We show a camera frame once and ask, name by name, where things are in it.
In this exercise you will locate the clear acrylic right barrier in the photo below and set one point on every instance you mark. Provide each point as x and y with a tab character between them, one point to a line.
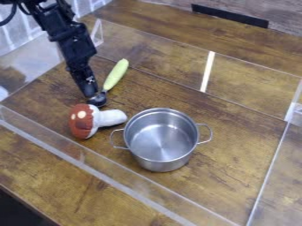
278	205

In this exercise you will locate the clear acrylic bracket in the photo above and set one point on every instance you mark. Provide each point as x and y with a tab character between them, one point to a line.
95	29

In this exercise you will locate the clear acrylic barrier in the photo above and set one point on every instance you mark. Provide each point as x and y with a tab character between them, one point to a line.
278	205
166	201

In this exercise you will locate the clear acrylic front barrier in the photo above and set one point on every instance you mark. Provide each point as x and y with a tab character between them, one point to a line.
166	201

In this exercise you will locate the black strip on table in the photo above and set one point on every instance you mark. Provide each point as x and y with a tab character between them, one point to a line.
230	15

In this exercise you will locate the plush brown white mushroom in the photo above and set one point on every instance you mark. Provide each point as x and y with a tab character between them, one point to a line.
87	118

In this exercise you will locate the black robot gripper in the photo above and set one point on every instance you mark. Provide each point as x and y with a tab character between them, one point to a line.
57	20

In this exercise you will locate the stainless steel pot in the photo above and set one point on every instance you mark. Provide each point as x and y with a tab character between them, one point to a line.
161	136

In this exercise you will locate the green handled metal spoon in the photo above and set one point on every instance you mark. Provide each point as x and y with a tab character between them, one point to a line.
115	75

